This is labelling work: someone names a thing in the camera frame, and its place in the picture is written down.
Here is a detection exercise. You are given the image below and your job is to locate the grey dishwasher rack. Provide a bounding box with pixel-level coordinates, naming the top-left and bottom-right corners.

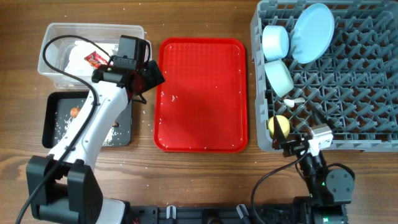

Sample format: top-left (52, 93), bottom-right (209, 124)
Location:
top-left (250, 1), bottom-right (397, 152)

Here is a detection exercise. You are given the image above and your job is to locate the green bowl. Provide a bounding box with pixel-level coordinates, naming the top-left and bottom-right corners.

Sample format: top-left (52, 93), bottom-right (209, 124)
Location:
top-left (264, 60), bottom-right (294, 98)

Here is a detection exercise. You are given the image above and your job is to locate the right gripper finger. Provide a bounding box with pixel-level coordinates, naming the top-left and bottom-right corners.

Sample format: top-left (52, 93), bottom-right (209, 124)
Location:
top-left (272, 117), bottom-right (286, 149)
top-left (312, 106), bottom-right (336, 129)

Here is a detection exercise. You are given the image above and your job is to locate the white rice pile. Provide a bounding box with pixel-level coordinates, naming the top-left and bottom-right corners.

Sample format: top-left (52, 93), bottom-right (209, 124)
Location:
top-left (50, 112), bottom-right (119, 146)

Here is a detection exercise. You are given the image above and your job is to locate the clear plastic bin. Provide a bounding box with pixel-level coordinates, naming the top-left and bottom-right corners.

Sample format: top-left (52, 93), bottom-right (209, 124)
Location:
top-left (42, 23), bottom-right (146, 83)

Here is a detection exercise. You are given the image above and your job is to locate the black waste tray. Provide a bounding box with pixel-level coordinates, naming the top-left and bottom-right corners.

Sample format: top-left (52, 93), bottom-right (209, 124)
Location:
top-left (42, 91), bottom-right (132, 149)

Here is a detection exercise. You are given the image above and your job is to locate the red plastic tray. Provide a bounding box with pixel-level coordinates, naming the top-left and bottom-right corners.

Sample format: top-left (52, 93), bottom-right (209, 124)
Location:
top-left (153, 37), bottom-right (248, 153)

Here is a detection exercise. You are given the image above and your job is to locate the light blue plate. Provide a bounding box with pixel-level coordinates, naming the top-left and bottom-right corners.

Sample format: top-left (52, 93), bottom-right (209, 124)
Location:
top-left (290, 3), bottom-right (335, 64)

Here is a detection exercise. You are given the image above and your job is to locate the white plastic spoon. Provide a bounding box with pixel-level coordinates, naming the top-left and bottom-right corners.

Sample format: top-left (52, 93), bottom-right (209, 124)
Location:
top-left (283, 97), bottom-right (305, 108)

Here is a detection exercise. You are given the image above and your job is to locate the white napkin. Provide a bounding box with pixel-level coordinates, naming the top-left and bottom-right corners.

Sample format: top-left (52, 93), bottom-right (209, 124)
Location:
top-left (64, 40), bottom-right (109, 76)

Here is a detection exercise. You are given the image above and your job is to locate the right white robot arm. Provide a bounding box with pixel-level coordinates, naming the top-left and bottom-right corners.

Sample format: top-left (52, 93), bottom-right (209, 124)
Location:
top-left (251, 108), bottom-right (356, 223)

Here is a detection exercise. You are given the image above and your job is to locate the light blue bowl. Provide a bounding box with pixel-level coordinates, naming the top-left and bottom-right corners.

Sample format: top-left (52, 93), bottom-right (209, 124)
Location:
top-left (262, 25), bottom-right (289, 61)

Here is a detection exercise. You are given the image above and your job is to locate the yellow plastic cup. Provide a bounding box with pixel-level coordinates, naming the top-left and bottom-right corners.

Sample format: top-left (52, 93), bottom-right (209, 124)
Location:
top-left (267, 115), bottom-right (290, 139)

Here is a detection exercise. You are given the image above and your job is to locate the red snack wrapper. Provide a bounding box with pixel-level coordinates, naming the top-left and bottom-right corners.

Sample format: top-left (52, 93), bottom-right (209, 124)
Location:
top-left (84, 51), bottom-right (108, 68)

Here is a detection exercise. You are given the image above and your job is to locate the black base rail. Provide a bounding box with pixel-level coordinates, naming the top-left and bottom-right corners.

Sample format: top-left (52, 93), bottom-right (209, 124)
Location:
top-left (124, 203), bottom-right (348, 224)

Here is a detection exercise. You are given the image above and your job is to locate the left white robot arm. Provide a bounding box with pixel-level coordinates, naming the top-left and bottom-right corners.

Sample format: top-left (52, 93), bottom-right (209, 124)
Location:
top-left (16, 35), bottom-right (165, 223)

